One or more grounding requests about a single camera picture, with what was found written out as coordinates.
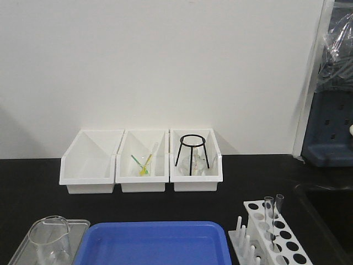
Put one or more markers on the clear glass flask in bin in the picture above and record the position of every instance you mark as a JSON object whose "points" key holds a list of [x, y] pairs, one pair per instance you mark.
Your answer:
{"points": [[193, 165]]}

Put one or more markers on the clear plastic bag of pegs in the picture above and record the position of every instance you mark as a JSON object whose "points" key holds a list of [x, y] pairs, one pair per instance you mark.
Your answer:
{"points": [[335, 72]]}

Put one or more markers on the middle white storage bin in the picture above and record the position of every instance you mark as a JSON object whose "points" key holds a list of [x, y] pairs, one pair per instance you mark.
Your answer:
{"points": [[141, 143]]}

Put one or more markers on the right white storage bin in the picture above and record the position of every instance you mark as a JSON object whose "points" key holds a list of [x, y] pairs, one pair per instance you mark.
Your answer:
{"points": [[207, 182]]}

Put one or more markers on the grey pegboard drying rack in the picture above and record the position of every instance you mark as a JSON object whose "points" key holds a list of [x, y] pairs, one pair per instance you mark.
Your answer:
{"points": [[323, 138]]}

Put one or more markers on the small clear test tube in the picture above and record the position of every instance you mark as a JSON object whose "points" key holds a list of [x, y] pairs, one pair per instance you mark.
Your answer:
{"points": [[278, 203]]}

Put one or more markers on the grey metal tray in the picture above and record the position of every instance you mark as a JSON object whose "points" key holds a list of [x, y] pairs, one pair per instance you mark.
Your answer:
{"points": [[26, 253]]}

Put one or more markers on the white test tube rack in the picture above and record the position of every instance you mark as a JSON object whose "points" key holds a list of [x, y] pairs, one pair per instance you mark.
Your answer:
{"points": [[252, 245]]}

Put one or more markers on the green yellow plastic droppers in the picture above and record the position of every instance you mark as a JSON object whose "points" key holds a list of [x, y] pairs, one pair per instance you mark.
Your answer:
{"points": [[145, 168]]}

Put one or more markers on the white storage bin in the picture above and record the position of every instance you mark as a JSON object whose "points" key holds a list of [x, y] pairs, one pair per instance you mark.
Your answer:
{"points": [[88, 165], [207, 182], [141, 143]]}

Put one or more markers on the left white storage bin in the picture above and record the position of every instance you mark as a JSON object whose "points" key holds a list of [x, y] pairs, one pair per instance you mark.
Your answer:
{"points": [[88, 165]]}

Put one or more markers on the blue plastic tray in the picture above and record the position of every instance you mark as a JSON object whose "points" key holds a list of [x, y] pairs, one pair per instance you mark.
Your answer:
{"points": [[154, 242]]}

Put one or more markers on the black wire tripod stand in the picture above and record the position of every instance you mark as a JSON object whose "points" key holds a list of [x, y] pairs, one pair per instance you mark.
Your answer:
{"points": [[191, 141]]}

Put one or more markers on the black lab sink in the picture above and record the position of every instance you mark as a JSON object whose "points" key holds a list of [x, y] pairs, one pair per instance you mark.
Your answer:
{"points": [[331, 209]]}

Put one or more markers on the clear glass beaker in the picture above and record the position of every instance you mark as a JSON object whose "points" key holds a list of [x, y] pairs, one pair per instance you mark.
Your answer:
{"points": [[50, 238]]}

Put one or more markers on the large clear test tube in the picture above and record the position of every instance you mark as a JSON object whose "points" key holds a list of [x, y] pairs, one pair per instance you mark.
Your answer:
{"points": [[269, 217]]}

